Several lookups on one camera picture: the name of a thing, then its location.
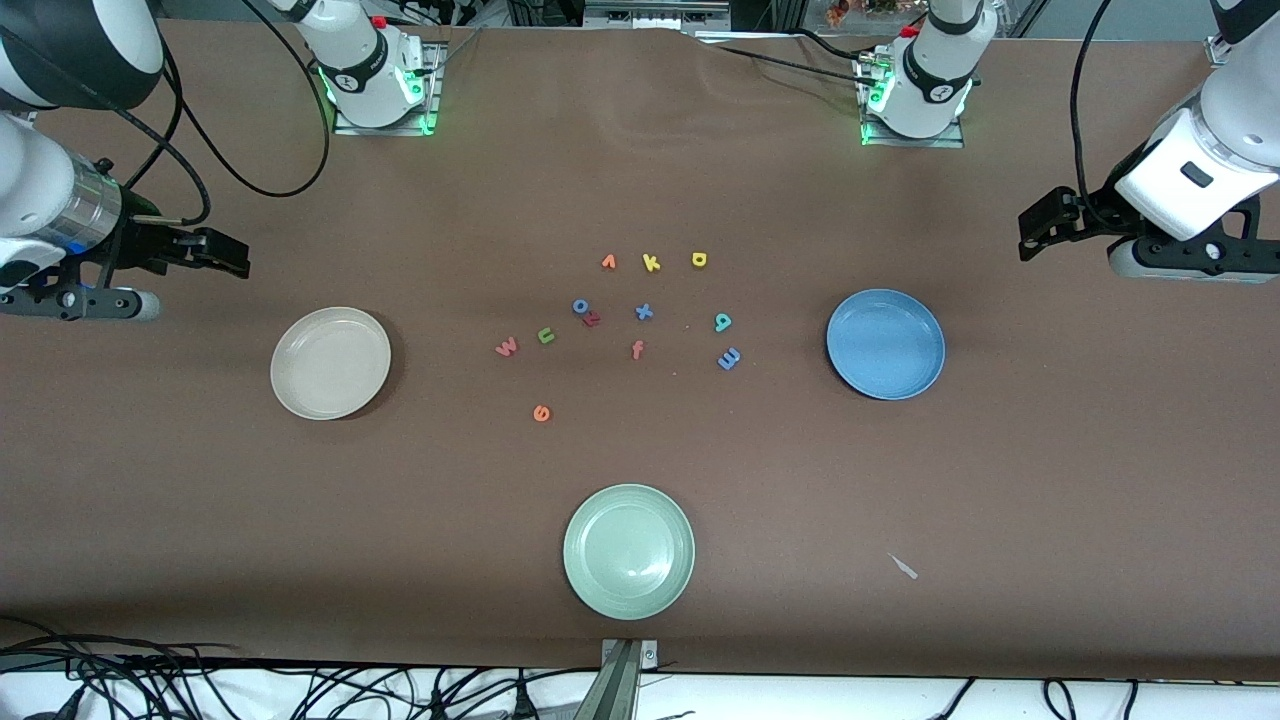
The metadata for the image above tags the beige brown round plate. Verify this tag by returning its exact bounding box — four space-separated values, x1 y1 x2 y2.
270 306 393 421

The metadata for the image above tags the blue round plate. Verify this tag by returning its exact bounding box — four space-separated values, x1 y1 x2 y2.
826 288 947 401

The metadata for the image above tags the brown table cover sheet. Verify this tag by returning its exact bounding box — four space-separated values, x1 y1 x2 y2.
0 18 1280 683

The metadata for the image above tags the pale green round plate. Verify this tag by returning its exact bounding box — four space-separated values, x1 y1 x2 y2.
562 484 696 621

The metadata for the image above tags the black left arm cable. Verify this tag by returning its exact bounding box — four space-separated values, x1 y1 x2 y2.
1068 0 1113 216

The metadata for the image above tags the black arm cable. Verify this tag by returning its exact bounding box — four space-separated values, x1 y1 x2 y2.
1068 0 1113 216
95 0 333 226

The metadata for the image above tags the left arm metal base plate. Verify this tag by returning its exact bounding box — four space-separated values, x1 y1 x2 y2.
858 55 966 149

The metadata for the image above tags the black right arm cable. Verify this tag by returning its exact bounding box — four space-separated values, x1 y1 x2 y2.
95 0 333 226

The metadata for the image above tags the thin black base cable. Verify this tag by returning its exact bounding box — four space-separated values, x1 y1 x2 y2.
697 28 881 86

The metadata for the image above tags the black cable tangle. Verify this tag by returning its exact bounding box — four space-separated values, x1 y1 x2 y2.
0 615 601 720

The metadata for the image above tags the grey metal bracket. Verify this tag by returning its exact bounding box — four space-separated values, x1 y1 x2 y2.
598 638 661 720

